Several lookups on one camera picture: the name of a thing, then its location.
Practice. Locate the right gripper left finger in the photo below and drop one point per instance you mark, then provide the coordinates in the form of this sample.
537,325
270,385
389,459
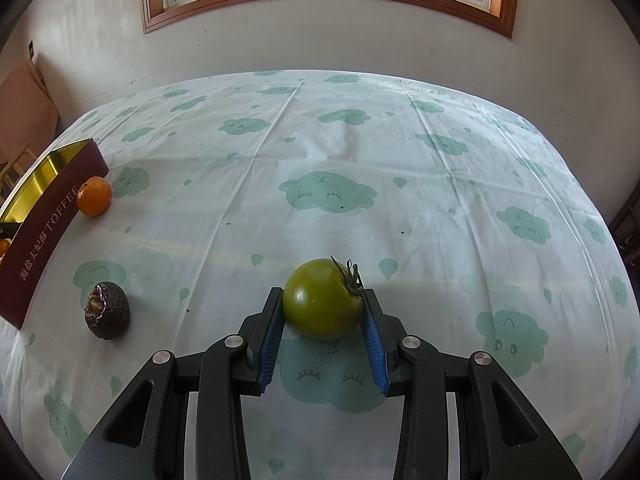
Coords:
142,435

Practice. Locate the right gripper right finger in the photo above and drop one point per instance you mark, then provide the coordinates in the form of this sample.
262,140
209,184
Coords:
500,433

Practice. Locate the dark cracked passion fruit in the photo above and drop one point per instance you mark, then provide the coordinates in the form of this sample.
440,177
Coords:
107,311

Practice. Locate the green tomato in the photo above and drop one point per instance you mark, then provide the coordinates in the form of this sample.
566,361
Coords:
323,299

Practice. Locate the orange yellow tomato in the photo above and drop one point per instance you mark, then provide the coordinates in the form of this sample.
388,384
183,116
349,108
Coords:
4,247

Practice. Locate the small mandarin orange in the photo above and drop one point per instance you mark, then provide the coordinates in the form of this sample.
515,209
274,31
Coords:
94,197

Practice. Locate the cloud print tablecloth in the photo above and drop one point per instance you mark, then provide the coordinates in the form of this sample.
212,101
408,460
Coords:
460,214

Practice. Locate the dark wooden chair right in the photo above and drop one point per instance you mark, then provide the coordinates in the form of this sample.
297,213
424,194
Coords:
625,230

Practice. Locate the red gold toffee tin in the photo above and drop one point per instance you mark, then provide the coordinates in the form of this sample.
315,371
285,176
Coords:
40,209

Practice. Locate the pink cloth on chair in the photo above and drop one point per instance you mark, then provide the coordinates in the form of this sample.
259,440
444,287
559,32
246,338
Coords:
27,113

